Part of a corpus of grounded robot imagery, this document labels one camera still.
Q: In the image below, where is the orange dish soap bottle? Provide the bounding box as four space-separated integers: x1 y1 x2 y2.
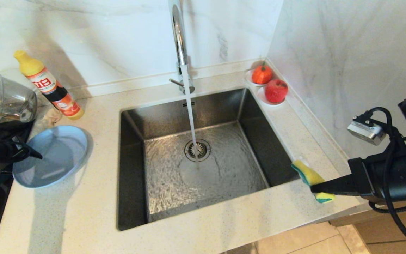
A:
14 50 85 121

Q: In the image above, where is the chrome faucet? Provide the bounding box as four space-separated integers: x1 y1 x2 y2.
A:
168 0 195 95

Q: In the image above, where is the orange toy pumpkin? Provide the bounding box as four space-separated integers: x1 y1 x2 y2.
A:
252 62 273 85

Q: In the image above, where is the metal drain strainer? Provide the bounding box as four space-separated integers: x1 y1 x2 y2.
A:
184 139 211 163

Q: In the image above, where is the yellow green sponge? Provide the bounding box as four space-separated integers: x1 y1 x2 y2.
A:
291 159 336 204

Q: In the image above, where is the stainless steel sink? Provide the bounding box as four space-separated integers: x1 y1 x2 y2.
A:
117 88 300 231

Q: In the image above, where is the clear glass jug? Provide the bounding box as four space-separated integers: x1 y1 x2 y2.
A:
0 73 37 123

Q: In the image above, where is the wooden cabinet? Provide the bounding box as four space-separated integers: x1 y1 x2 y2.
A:
330 201 406 254

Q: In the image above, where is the braided black arm cable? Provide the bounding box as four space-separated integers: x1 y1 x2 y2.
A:
368 199 406 214

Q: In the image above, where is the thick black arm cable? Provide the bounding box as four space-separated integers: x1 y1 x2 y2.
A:
354 107 406 253

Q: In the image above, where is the grey plate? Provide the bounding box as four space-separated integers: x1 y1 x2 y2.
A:
12 125 94 188

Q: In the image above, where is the small white dish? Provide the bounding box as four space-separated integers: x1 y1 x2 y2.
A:
245 69 273 86
257 86 285 106

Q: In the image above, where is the red toy apple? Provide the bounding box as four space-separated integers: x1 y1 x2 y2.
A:
265 79 289 104

